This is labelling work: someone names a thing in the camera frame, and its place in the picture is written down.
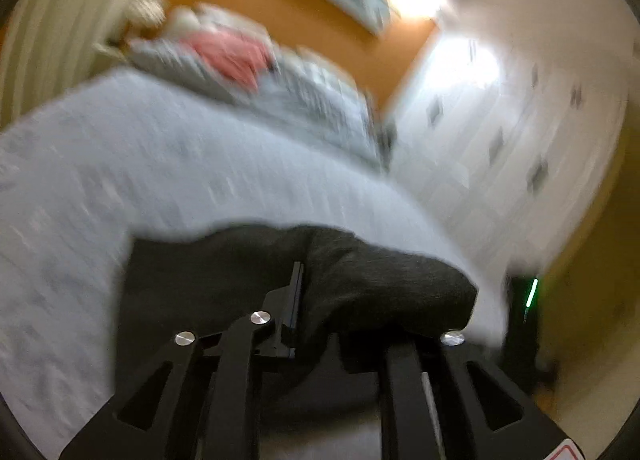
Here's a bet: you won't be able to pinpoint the pink blanket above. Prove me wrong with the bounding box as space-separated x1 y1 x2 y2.
181 30 275 92

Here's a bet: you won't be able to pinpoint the grey ruffled duvet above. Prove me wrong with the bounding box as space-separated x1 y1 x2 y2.
127 5 388 173

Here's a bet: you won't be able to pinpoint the white wardrobe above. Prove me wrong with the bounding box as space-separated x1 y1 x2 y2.
385 35 632 268

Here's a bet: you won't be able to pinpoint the white feather table lamp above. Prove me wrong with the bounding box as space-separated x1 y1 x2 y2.
127 0 167 29

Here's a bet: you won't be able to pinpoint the dark grey pants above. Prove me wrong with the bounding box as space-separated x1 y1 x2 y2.
116 223 479 393

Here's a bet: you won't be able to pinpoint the bed with grey butterfly sheet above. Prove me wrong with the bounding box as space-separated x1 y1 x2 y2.
0 65 513 460

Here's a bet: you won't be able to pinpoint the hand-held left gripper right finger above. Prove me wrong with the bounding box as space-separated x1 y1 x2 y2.
381 330 574 460

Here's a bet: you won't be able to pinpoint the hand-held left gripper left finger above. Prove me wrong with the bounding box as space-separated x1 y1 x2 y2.
59 261 305 460

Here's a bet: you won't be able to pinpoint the white pleated curtain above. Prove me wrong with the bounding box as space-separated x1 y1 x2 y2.
0 0 171 128

